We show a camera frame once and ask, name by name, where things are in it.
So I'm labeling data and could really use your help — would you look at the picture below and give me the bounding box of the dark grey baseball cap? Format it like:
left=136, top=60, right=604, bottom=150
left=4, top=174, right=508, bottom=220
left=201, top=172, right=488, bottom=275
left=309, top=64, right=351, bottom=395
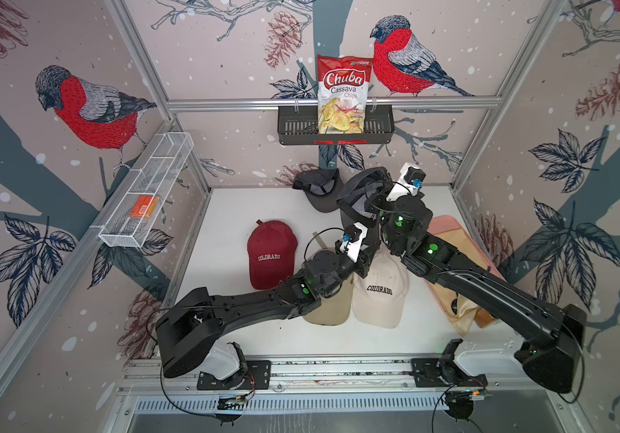
left=336, top=167, right=391, bottom=230

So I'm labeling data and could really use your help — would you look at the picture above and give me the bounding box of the cream Colorado baseball cap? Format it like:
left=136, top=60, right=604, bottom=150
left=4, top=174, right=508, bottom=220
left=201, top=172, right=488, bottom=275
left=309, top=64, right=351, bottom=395
left=352, top=247, right=409, bottom=329

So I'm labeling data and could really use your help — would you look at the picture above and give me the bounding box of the black baseball cap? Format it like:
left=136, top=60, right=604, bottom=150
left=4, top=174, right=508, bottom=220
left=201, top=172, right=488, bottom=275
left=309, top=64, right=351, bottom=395
left=292, top=169, right=344, bottom=213

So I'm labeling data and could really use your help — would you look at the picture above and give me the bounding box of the khaki baseball cap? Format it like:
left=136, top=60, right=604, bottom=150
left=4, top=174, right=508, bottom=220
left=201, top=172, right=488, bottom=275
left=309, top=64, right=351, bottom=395
left=303, top=249, right=355, bottom=327

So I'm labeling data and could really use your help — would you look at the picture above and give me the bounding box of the red baseball cap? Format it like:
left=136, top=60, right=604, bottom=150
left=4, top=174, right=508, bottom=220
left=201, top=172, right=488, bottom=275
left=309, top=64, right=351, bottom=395
left=247, top=220, right=298, bottom=290

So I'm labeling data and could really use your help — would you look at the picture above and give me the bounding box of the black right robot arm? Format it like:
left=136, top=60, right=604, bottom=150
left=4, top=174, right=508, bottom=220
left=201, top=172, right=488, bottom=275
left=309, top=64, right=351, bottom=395
left=365, top=191, right=587, bottom=394

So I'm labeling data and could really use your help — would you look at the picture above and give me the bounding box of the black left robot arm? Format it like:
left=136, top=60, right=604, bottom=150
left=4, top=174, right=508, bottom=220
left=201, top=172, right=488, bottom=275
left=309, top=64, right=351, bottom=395
left=155, top=243, right=380, bottom=379

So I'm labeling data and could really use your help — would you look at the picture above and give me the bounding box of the Chuba cassava chips bag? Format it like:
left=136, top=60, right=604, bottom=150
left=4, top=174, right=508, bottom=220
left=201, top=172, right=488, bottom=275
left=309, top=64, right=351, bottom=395
left=317, top=56, right=372, bottom=135

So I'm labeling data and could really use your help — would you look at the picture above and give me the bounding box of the orange box in basket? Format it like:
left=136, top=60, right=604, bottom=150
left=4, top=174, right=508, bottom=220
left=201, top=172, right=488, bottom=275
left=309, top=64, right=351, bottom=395
left=130, top=195, right=158, bottom=219

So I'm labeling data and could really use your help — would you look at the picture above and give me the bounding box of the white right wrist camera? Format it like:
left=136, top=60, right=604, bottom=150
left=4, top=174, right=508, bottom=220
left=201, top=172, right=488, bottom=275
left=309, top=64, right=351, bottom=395
left=387, top=162, right=425, bottom=202

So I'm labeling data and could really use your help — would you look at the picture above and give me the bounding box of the black wall basket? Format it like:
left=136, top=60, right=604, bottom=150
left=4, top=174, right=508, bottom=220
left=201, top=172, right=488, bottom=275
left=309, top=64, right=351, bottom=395
left=278, top=106, right=395, bottom=145

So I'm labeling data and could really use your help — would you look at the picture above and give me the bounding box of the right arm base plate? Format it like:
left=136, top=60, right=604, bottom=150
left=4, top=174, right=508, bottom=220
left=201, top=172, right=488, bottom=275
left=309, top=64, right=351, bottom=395
left=410, top=357, right=488, bottom=388

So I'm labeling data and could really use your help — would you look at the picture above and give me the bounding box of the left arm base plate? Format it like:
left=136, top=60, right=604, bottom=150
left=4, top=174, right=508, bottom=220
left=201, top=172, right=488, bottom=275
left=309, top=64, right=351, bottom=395
left=196, top=360, right=271, bottom=391

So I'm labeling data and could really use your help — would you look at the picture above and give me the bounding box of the white wire wall basket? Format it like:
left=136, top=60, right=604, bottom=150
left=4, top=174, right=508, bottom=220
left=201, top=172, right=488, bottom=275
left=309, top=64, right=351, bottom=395
left=99, top=132, right=194, bottom=248

